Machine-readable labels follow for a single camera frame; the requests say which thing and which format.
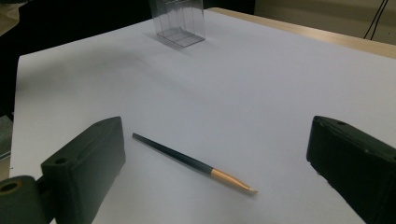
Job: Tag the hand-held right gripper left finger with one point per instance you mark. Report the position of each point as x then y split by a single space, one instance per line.
87 161

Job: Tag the light wooden table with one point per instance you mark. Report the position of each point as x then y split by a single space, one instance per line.
311 32

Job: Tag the white paper sheet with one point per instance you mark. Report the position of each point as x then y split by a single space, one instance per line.
249 93

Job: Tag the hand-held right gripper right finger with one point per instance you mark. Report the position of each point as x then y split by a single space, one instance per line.
358 161

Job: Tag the black pencil with orange end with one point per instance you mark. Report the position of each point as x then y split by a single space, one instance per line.
186 160

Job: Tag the clear plastic organizer box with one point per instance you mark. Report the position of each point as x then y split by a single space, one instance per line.
180 25

